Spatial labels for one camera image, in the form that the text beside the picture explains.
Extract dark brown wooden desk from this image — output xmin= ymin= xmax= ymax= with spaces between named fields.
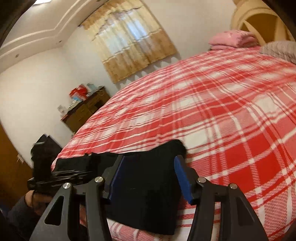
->
xmin=61 ymin=86 xmax=110 ymax=133

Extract striped pillow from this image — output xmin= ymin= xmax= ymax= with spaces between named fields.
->
xmin=259 ymin=41 xmax=296 ymax=64

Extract black pants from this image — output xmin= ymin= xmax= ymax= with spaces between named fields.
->
xmin=51 ymin=139 xmax=188 ymax=236

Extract black chair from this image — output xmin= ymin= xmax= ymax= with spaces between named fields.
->
xmin=31 ymin=134 xmax=62 ymax=162

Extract left hand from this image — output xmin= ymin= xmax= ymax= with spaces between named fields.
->
xmin=25 ymin=190 xmax=53 ymax=216

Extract red white plaid bedspread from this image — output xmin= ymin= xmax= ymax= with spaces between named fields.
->
xmin=59 ymin=48 xmax=295 ymax=240

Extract cream wooden headboard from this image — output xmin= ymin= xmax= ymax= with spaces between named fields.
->
xmin=230 ymin=0 xmax=295 ymax=46

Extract beige patterned window curtain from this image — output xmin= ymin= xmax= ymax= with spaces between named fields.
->
xmin=81 ymin=1 xmax=177 ymax=83

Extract pink folded blanket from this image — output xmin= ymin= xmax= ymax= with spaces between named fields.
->
xmin=208 ymin=30 xmax=259 ymax=50

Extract red gift bag on desk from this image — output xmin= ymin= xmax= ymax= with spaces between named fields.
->
xmin=69 ymin=84 xmax=88 ymax=101

